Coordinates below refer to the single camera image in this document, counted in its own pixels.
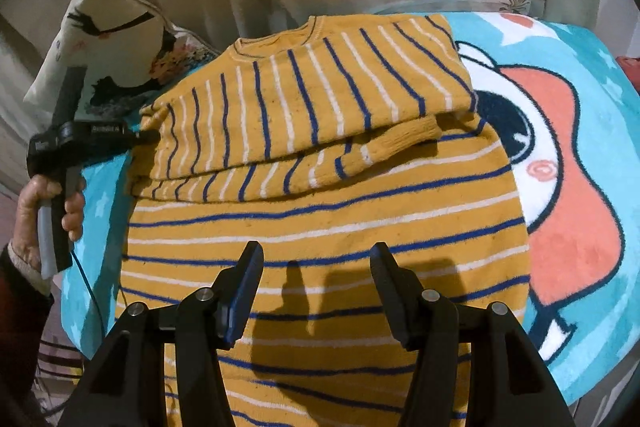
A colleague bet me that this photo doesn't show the teal cartoon printed blanket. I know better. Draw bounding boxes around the teal cartoon printed blanket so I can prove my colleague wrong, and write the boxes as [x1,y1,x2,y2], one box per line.
[60,11,640,403]

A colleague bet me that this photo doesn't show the yellow striped sweater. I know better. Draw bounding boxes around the yellow striped sweater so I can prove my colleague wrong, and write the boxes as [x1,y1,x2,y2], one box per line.
[114,14,532,427]

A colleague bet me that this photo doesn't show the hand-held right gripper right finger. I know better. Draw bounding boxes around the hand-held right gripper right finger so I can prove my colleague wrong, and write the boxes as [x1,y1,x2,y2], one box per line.
[370,242,581,427]

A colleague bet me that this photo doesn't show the person's left forearm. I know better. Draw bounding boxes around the person's left forearm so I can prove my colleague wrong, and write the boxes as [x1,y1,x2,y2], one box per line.
[0,241,57,427]

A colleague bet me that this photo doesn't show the person's left hand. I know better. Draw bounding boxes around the person's left hand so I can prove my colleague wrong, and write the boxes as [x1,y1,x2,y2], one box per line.
[16,174,87,265]

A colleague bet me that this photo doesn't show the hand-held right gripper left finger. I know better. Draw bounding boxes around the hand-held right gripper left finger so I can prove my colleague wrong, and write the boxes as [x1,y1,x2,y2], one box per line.
[57,241,264,427]

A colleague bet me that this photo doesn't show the red plastic bag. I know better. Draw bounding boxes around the red plastic bag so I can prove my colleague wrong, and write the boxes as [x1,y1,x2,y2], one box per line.
[616,54,640,82]

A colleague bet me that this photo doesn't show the black cable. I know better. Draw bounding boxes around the black cable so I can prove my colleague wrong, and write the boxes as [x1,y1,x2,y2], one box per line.
[70,249,109,343]

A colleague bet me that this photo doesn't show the bird print cushion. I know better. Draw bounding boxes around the bird print cushion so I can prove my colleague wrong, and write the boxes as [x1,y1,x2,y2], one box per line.
[22,0,223,122]

